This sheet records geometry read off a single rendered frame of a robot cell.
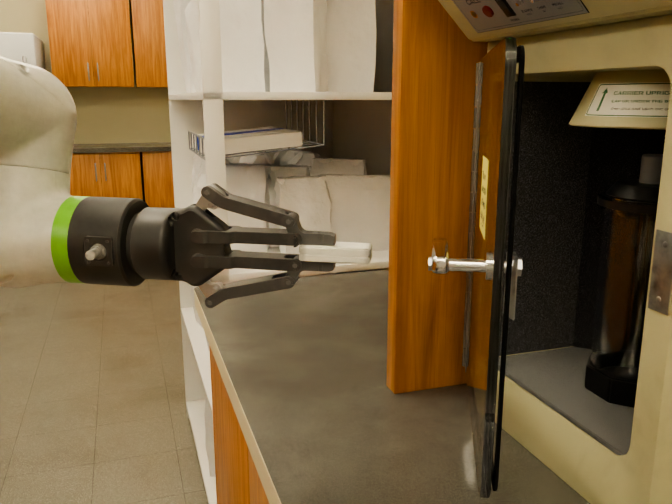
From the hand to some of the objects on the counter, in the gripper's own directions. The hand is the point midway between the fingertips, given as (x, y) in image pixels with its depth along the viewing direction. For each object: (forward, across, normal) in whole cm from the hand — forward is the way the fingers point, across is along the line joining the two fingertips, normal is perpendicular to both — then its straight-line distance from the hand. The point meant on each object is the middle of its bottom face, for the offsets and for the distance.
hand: (335, 252), depth 65 cm
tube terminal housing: (+34, -25, +13) cm, 44 cm away
